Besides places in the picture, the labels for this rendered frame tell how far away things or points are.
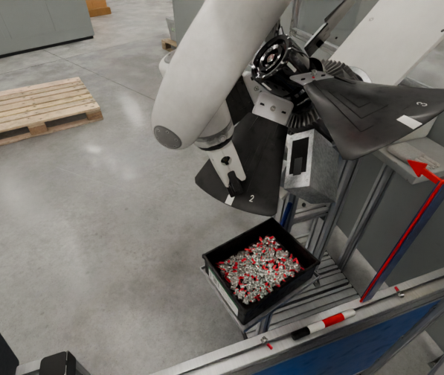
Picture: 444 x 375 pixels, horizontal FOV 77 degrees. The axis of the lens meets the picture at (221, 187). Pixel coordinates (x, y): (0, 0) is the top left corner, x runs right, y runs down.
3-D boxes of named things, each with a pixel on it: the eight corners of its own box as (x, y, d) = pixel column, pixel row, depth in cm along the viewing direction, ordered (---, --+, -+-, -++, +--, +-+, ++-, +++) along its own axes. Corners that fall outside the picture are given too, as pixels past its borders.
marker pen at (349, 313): (352, 306, 57) (291, 330, 53) (357, 313, 56) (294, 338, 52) (349, 309, 58) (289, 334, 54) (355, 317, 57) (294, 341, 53)
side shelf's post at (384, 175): (339, 265, 164) (399, 145, 109) (343, 271, 161) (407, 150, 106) (333, 268, 163) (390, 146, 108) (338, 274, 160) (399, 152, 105)
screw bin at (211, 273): (269, 233, 79) (272, 216, 74) (314, 278, 69) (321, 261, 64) (202, 271, 70) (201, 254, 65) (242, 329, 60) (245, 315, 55)
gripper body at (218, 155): (239, 137, 50) (252, 179, 58) (222, 111, 57) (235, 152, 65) (201, 155, 50) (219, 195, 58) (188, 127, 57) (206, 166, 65)
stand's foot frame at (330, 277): (309, 239, 179) (312, 231, 173) (356, 304, 147) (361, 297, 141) (216, 266, 164) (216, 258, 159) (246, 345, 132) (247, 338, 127)
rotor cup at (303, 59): (288, 65, 79) (259, 36, 71) (335, 56, 68) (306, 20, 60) (270, 112, 79) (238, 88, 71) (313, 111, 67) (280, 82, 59)
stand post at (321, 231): (303, 269, 162) (376, 60, 86) (311, 283, 156) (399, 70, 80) (296, 271, 161) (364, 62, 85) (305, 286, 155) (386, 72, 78)
